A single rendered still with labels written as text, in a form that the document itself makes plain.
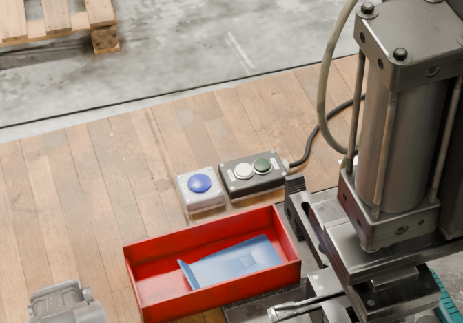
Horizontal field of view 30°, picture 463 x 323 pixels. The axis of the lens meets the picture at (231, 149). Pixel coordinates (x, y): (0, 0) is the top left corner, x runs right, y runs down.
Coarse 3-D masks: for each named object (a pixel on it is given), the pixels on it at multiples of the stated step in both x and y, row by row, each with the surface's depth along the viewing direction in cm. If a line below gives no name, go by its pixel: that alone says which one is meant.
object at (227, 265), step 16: (256, 240) 139; (224, 256) 137; (240, 256) 137; (256, 256) 137; (272, 256) 137; (192, 272) 135; (208, 272) 135; (224, 272) 135; (240, 272) 135; (192, 288) 130
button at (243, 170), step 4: (240, 164) 146; (244, 164) 146; (248, 164) 146; (236, 168) 146; (240, 168) 146; (244, 168) 146; (248, 168) 146; (252, 168) 146; (236, 172) 145; (240, 172) 145; (244, 172) 145; (248, 172) 145; (252, 172) 146; (240, 176) 145; (244, 176) 145; (248, 176) 145
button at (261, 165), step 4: (256, 160) 147; (260, 160) 147; (264, 160) 147; (268, 160) 147; (256, 164) 146; (260, 164) 146; (264, 164) 146; (268, 164) 146; (256, 168) 146; (260, 168) 146; (264, 168) 145; (268, 168) 146; (260, 172) 146
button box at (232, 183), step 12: (336, 108) 159; (312, 132) 155; (252, 156) 148; (264, 156) 148; (276, 156) 148; (228, 168) 147; (276, 168) 146; (288, 168) 148; (228, 180) 145; (240, 180) 145; (252, 180) 145; (264, 180) 145; (276, 180) 145; (228, 192) 144; (240, 192) 144; (252, 192) 145; (264, 192) 146
